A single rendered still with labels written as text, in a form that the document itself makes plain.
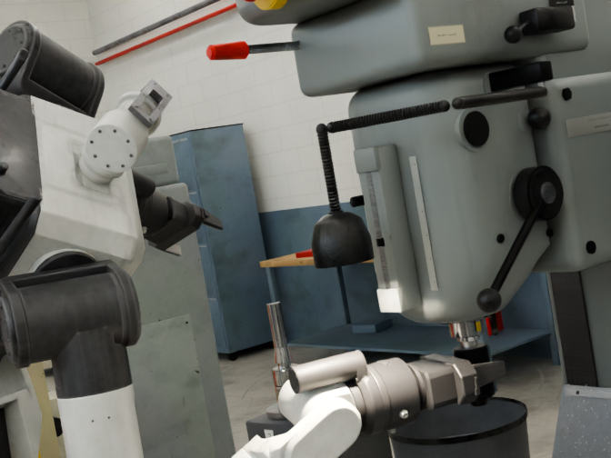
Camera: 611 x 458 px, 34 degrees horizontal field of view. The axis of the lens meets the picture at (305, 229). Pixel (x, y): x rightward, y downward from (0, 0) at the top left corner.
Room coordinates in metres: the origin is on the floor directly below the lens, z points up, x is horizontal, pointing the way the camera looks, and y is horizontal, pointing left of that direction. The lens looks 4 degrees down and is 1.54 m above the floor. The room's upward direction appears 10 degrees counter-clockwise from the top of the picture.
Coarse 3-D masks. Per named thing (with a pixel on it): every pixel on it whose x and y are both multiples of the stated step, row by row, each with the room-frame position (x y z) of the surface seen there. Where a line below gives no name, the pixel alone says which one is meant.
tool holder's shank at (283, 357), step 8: (272, 304) 1.70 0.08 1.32; (280, 304) 1.71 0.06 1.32; (272, 312) 1.70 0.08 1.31; (280, 312) 1.70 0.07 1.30; (272, 320) 1.70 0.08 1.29; (280, 320) 1.70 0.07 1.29; (272, 328) 1.70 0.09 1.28; (280, 328) 1.70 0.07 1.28; (280, 336) 1.70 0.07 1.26; (280, 344) 1.70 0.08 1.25; (280, 352) 1.70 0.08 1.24; (288, 352) 1.70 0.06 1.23; (280, 360) 1.69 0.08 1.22; (288, 360) 1.70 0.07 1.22; (280, 368) 1.70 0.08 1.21
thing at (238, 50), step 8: (208, 48) 1.26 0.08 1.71; (216, 48) 1.26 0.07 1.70; (224, 48) 1.26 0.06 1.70; (232, 48) 1.27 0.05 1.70; (240, 48) 1.28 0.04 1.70; (248, 48) 1.29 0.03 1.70; (256, 48) 1.30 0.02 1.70; (264, 48) 1.31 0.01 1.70; (272, 48) 1.31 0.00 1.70; (280, 48) 1.32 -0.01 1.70; (288, 48) 1.33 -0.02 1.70; (296, 48) 1.34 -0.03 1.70; (208, 56) 1.26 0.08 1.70; (216, 56) 1.26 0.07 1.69; (224, 56) 1.27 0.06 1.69; (232, 56) 1.27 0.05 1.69; (240, 56) 1.28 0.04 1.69
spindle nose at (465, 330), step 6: (450, 324) 1.33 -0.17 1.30; (456, 324) 1.32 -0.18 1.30; (462, 324) 1.32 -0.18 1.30; (468, 324) 1.32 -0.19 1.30; (474, 324) 1.32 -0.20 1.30; (450, 330) 1.34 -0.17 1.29; (456, 330) 1.32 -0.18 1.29; (462, 330) 1.32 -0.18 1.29; (468, 330) 1.32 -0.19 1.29; (474, 330) 1.32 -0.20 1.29; (450, 336) 1.34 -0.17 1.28; (456, 336) 1.33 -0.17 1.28; (462, 336) 1.32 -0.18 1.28; (468, 336) 1.32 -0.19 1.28
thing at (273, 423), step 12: (276, 408) 1.71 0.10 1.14; (252, 420) 1.71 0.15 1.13; (264, 420) 1.69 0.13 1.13; (276, 420) 1.67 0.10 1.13; (288, 420) 1.66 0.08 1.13; (252, 432) 1.70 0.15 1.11; (264, 432) 1.68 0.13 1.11; (276, 432) 1.65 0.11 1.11; (384, 432) 1.63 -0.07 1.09; (360, 444) 1.59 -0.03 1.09; (372, 444) 1.61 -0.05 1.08; (384, 444) 1.62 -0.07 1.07; (348, 456) 1.57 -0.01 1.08; (360, 456) 1.58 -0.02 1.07; (372, 456) 1.60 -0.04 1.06; (384, 456) 1.62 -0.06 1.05
